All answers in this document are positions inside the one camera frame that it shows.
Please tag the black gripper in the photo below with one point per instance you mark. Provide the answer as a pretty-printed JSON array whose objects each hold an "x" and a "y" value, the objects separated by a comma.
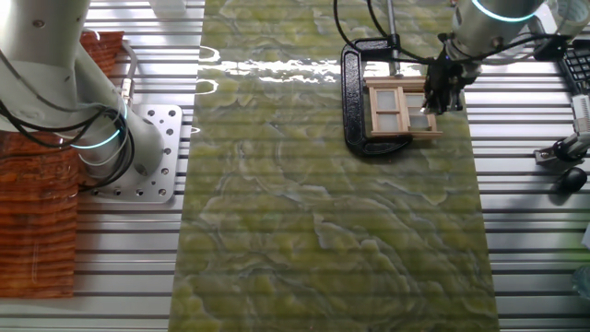
[{"x": 446, "y": 77}]

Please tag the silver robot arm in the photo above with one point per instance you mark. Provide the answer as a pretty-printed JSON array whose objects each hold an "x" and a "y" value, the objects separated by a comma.
[{"x": 46, "y": 69}]

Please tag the black C-clamp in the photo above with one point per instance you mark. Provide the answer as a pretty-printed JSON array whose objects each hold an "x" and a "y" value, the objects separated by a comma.
[{"x": 352, "y": 106}]

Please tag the black and silver tool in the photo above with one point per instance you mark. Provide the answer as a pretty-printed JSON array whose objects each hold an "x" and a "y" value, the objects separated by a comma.
[{"x": 564, "y": 150}]

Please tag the black keyboard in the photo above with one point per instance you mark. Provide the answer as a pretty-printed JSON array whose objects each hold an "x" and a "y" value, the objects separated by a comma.
[{"x": 576, "y": 67}]

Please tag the black dome shaped object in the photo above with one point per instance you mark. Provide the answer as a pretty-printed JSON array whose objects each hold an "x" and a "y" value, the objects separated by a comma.
[{"x": 574, "y": 180}]

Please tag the white tape roll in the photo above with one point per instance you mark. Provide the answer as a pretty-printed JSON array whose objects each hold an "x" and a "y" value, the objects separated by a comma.
[{"x": 574, "y": 18}]

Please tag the green marble pattern mat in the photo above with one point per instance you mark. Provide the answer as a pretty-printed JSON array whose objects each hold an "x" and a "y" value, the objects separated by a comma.
[{"x": 322, "y": 207}]

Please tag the white paper sheet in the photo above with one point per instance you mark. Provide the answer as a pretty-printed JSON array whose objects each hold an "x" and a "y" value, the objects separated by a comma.
[{"x": 587, "y": 235}]

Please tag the white box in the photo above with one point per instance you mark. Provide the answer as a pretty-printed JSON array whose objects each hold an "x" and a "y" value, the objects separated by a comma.
[{"x": 167, "y": 5}]

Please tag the miniature wooden window frame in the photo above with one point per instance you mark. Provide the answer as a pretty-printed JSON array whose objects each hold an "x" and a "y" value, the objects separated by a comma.
[{"x": 389, "y": 82}]

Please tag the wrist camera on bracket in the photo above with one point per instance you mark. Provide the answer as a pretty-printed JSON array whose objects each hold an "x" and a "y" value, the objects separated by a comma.
[{"x": 552, "y": 47}]

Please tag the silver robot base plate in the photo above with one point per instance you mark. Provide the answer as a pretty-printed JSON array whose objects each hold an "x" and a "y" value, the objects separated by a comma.
[{"x": 162, "y": 152}]

